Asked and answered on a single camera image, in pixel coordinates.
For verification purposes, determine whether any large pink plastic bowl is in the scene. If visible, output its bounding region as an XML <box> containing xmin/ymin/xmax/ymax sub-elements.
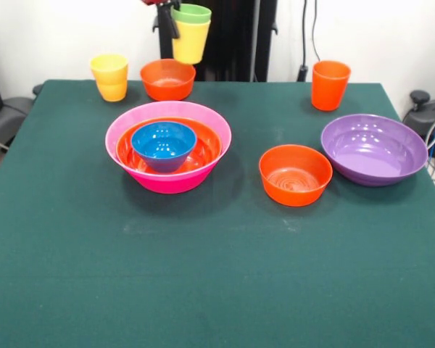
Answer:
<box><xmin>104</xmin><ymin>100</ymin><xmax>233</xmax><ymax>195</ymax></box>

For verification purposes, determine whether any thick black cable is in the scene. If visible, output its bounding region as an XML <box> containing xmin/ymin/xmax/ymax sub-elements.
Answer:
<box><xmin>297</xmin><ymin>0</ymin><xmax>310</xmax><ymax>83</ymax></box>

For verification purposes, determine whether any purple plastic bowl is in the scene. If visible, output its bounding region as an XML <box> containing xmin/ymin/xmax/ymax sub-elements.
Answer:
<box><xmin>320</xmin><ymin>113</ymin><xmax>429</xmax><ymax>188</ymax></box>

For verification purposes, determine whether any large orange plastic bowl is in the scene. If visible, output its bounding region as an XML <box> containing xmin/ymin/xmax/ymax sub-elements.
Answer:
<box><xmin>115</xmin><ymin>116</ymin><xmax>223</xmax><ymax>174</ymax></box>

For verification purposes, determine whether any green plastic cup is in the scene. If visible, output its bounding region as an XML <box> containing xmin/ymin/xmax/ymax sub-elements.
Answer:
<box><xmin>171</xmin><ymin>4</ymin><xmax>213</xmax><ymax>25</ymax></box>

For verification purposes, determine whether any thin black cable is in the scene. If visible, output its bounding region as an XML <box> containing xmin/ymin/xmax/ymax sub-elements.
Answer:
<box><xmin>311</xmin><ymin>0</ymin><xmax>323</xmax><ymax>62</ymax></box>

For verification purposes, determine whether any light orange plastic cup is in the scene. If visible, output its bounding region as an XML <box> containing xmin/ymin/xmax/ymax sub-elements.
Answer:
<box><xmin>96</xmin><ymin>78</ymin><xmax>128</xmax><ymax>103</ymax></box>

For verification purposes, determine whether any black stand base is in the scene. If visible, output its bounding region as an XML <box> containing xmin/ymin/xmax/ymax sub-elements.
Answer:
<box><xmin>0</xmin><ymin>83</ymin><xmax>44</xmax><ymax>149</ymax></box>
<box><xmin>401</xmin><ymin>90</ymin><xmax>435</xmax><ymax>160</ymax></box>

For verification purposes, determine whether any blue plastic bowl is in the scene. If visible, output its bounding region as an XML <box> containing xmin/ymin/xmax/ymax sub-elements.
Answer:
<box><xmin>130</xmin><ymin>120</ymin><xmax>198</xmax><ymax>174</ymax></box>

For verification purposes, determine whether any yellow plastic cup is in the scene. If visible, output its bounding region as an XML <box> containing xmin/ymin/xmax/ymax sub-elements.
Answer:
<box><xmin>90</xmin><ymin>54</ymin><xmax>129</xmax><ymax>85</ymax></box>
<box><xmin>171</xmin><ymin>19</ymin><xmax>212</xmax><ymax>66</ymax></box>

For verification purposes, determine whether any small orange plastic bowl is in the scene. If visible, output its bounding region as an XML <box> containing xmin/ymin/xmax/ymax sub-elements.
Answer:
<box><xmin>139</xmin><ymin>58</ymin><xmax>197</xmax><ymax>102</ymax></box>
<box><xmin>258</xmin><ymin>144</ymin><xmax>334</xmax><ymax>208</ymax></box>

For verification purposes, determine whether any dark green tablecloth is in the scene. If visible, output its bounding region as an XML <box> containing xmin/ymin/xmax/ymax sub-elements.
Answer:
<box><xmin>0</xmin><ymin>78</ymin><xmax>435</xmax><ymax>348</ymax></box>

